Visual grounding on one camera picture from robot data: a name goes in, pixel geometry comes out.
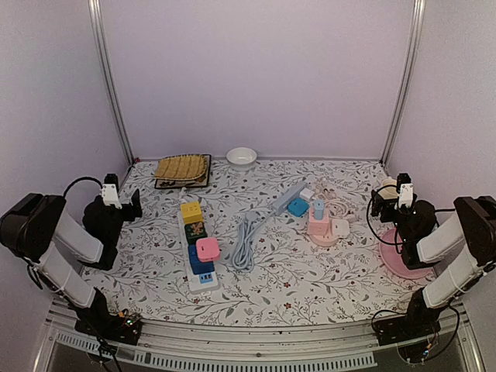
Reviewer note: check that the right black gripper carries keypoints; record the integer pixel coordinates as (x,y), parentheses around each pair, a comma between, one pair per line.
(378,205)

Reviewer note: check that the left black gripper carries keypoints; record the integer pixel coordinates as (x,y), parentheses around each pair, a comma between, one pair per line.
(131,213)

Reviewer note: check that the white plug adapter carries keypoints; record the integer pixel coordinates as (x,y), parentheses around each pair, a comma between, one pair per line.
(339,228)

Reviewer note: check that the small light blue plug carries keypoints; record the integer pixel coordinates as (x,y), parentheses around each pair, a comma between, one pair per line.
(319,208)

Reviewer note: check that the pink round socket base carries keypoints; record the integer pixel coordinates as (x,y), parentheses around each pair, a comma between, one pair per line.
(326,240)

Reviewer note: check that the pink cube socket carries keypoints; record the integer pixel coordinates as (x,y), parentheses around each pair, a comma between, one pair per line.
(318,227)

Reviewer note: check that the cyan square plug adapter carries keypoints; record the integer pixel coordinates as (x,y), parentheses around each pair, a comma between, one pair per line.
(298,207)

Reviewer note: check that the light blue power strip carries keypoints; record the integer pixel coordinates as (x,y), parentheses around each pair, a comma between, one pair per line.
(242,256)

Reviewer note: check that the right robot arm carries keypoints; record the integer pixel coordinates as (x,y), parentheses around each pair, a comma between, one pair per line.
(424,242)

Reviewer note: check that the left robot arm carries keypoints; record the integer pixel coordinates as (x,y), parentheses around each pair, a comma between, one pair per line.
(33,227)

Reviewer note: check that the pink square plug adapter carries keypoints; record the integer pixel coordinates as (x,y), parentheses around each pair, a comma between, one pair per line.
(208,249)

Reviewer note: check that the cream cup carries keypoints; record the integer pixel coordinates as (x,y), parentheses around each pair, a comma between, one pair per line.
(388,188)

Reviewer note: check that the yellow cube adapter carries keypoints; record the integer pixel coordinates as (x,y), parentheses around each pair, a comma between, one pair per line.
(191,212)

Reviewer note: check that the green patterned cube adapter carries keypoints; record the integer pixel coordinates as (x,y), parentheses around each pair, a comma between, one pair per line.
(195,230)

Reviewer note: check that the yellow woven mat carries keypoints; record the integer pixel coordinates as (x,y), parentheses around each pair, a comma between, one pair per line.
(183,171)

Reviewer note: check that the dark blue cube adapter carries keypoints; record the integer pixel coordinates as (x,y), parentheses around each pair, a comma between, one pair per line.
(197,266)

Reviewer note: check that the white long power strip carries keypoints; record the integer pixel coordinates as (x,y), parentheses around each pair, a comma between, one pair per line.
(198,284)

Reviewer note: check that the white ceramic bowl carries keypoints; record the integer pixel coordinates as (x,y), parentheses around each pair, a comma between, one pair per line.
(241,158)

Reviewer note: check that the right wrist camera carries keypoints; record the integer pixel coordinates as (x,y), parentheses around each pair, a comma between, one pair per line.
(404,188)

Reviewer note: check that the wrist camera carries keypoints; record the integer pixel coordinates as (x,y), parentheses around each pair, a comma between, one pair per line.
(404,188)
(110,191)

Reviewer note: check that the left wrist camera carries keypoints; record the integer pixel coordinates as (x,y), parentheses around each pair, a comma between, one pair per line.
(110,191)

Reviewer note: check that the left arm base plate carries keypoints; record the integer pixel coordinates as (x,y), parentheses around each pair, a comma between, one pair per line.
(124,327)

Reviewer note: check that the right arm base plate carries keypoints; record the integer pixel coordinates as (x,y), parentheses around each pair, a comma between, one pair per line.
(394,327)

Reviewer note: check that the front aluminium rail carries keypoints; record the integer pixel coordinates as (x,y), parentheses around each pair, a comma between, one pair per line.
(169,346)

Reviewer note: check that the right aluminium frame post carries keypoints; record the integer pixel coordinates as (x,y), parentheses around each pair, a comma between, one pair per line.
(414,39)

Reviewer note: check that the aluminium frame post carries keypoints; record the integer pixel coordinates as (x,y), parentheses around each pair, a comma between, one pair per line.
(414,39)
(97,25)

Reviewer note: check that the left aluminium frame post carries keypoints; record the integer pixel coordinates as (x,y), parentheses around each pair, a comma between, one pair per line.
(97,25)

